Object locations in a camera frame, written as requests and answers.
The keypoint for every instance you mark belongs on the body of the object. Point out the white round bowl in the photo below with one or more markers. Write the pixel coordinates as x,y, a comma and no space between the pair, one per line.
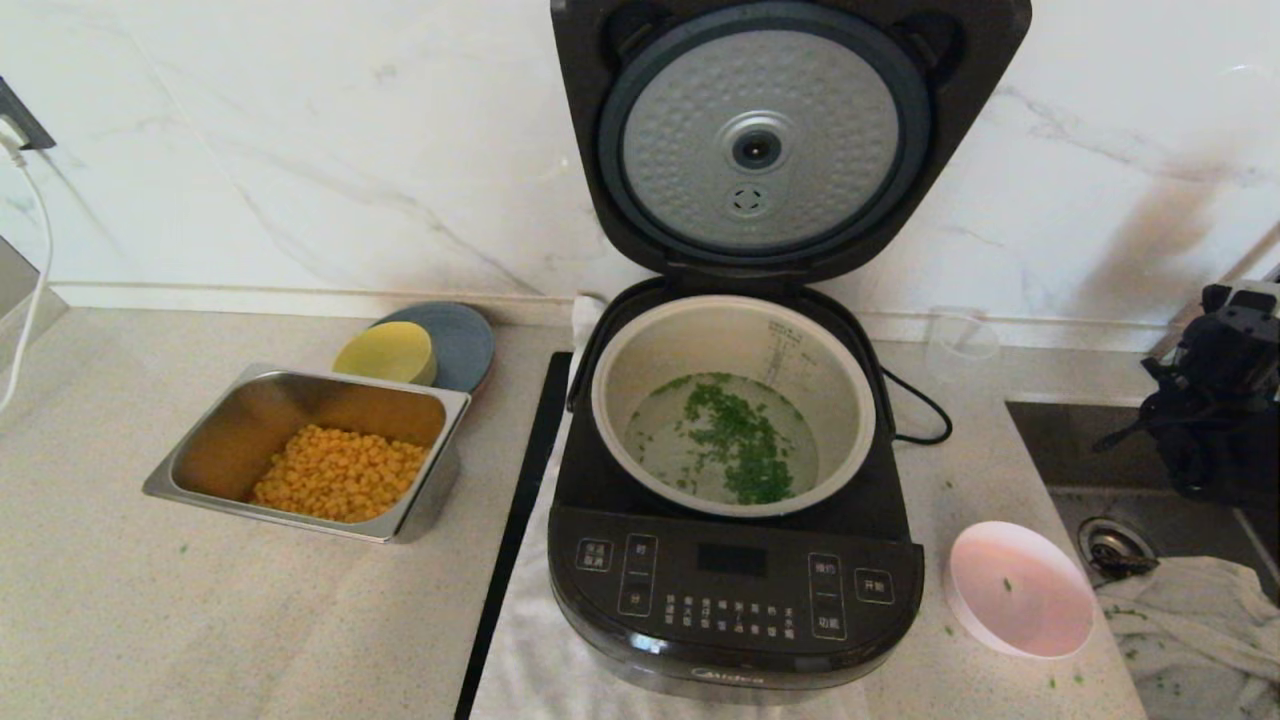
1030,590

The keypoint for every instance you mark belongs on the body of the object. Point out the grey inner cooking pot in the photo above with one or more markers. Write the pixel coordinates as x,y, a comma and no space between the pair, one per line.
640,370

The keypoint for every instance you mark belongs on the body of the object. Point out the crumpled white dish cloth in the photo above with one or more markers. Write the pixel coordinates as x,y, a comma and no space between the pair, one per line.
1200,630

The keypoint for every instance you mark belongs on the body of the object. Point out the rectangular stainless steel tray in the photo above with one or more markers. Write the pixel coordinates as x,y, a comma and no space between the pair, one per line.
235,430

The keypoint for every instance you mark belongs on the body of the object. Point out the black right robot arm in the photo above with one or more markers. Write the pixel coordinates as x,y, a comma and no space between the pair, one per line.
1225,420

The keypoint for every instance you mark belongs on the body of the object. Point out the small yellow bowl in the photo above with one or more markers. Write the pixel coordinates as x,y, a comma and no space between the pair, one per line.
385,352

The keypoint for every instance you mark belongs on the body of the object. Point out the white towel under cooker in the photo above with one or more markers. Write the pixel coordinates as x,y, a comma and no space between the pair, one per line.
520,660

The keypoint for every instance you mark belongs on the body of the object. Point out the grey appliance corner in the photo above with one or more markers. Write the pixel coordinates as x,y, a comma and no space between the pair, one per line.
20,290

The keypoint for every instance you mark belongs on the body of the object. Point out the long black flat strip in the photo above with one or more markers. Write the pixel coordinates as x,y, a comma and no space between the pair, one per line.
520,500

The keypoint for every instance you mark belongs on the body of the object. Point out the black rice cooker lid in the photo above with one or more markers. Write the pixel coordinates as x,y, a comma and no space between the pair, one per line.
770,180

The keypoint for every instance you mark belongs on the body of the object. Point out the stainless steel sink basin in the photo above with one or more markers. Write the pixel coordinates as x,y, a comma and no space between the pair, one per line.
1070,450

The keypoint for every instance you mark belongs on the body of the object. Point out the black rice cooker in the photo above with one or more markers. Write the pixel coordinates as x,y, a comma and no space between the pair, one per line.
740,600

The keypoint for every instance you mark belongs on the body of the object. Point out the round metal sink drain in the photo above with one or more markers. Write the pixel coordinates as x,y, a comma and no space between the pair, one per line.
1112,548

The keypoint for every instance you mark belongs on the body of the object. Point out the chopped green onions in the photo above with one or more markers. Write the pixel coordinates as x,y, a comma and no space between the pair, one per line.
740,440

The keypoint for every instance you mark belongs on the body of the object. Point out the yellow corn kernels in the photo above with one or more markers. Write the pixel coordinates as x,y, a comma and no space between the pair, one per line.
340,475

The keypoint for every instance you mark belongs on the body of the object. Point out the dark wall socket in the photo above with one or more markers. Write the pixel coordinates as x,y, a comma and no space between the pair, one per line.
20,112

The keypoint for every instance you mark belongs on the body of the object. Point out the clear glass cup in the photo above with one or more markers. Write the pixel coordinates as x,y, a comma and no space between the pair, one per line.
960,345

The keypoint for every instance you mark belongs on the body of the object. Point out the grey-blue round plate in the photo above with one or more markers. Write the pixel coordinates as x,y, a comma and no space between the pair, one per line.
465,345

